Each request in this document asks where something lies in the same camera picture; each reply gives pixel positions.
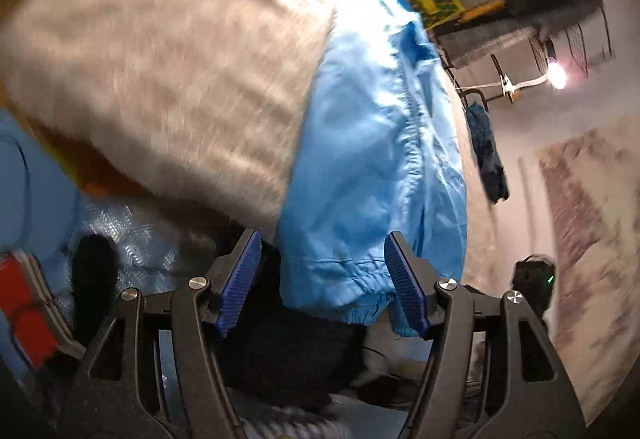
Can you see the beige plaid blanket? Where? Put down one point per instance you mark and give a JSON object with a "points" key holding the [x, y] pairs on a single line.
{"points": [[165, 69]]}

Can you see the dark blue folded clothes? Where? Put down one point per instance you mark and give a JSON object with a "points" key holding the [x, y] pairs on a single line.
{"points": [[487, 154]]}

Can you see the bubble wrap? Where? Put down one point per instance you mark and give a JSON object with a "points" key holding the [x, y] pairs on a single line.
{"points": [[145, 239]]}

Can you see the white clip lamp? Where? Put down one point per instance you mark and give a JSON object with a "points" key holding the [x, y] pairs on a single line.
{"points": [[556, 76]]}

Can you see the dark cloth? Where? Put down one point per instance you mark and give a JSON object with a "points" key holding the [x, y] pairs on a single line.
{"points": [[290, 354]]}

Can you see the black metal clothes rack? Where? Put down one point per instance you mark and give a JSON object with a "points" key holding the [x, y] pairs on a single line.
{"points": [[570, 39]]}

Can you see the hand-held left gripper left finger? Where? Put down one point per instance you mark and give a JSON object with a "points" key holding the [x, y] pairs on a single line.
{"points": [[240, 279]]}

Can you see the blue jacket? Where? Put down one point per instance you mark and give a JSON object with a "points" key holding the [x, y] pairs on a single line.
{"points": [[370, 159]]}

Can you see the red flat object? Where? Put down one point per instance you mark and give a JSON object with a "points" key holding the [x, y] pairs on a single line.
{"points": [[25, 314]]}

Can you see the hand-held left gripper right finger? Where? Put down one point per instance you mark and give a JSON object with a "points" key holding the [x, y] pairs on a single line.
{"points": [[407, 289]]}

